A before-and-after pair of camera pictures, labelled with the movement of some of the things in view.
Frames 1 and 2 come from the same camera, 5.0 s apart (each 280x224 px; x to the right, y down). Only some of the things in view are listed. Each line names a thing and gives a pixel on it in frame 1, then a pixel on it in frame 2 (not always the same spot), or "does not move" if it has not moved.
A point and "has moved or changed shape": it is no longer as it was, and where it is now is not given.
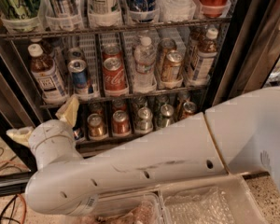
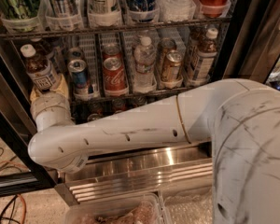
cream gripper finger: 21,134 to 34,95
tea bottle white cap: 49,77 has moved or changed shape
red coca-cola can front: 114,77 does not move
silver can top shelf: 63,7 does not move
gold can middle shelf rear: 164,46 does not move
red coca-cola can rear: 111,51 does not move
